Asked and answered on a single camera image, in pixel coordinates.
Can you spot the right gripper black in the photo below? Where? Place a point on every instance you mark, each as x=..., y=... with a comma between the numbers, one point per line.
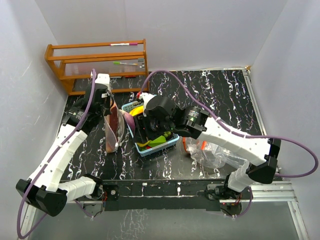
x=141, y=122

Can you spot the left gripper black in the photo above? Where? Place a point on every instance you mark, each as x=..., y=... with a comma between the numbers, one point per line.
x=108, y=101

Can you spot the white dotted zip bag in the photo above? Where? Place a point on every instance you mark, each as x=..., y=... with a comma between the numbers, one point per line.
x=121, y=125

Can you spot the purple eggplant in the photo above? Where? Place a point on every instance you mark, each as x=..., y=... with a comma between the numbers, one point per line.
x=129, y=119

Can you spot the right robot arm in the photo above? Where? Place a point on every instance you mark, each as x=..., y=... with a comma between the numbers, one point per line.
x=261, y=154

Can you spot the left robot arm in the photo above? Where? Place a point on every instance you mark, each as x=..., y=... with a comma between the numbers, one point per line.
x=43, y=189

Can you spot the clear bag orange zipper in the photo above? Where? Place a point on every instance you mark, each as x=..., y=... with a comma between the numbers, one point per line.
x=211, y=155

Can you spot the green grapes bunch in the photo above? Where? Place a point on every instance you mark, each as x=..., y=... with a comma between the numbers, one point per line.
x=168, y=135

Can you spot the yellow banana bunch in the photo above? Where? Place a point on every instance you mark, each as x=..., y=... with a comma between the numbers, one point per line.
x=137, y=110

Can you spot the yellow starfruit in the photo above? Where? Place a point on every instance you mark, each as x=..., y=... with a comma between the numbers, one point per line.
x=141, y=145

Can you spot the green pen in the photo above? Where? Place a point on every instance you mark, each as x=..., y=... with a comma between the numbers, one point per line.
x=124, y=63

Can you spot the light blue plastic basket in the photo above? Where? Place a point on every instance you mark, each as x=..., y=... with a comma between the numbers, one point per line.
x=143, y=151

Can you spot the wooden shelf rack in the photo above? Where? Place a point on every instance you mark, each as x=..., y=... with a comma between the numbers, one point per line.
x=71, y=62

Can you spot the pink white pen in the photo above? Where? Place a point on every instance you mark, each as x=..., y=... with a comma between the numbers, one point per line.
x=124, y=44

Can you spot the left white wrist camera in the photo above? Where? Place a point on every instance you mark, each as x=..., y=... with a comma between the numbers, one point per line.
x=103, y=79

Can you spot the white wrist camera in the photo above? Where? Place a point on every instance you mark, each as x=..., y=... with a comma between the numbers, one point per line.
x=103, y=79
x=145, y=97

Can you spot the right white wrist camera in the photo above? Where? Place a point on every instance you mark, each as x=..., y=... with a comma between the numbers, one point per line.
x=145, y=97

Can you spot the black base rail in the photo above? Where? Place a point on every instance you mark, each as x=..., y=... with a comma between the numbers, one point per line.
x=174, y=194

